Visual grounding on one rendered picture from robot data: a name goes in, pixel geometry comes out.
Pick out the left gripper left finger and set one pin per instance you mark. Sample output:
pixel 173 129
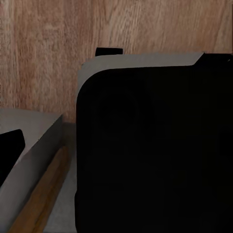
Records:
pixel 12 145

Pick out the door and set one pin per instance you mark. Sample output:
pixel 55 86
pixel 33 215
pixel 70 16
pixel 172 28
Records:
pixel 36 212

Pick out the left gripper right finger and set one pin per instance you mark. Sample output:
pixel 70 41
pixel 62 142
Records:
pixel 225 144

